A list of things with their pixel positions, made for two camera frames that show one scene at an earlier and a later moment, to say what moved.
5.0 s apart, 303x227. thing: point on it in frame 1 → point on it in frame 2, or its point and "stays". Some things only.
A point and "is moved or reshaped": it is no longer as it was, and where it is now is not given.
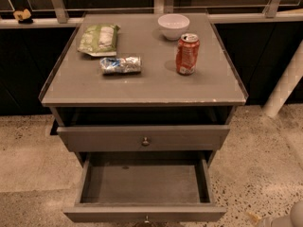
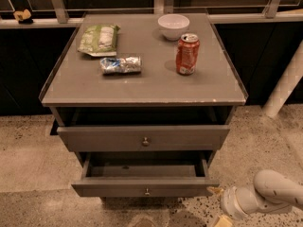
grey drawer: x=146 y=186 is moved or reshaped
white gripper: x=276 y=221 → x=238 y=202
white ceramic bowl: x=173 y=26 stays
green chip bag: x=98 y=40 stays
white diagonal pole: x=286 y=84 stays
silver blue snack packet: x=116 y=65 stays
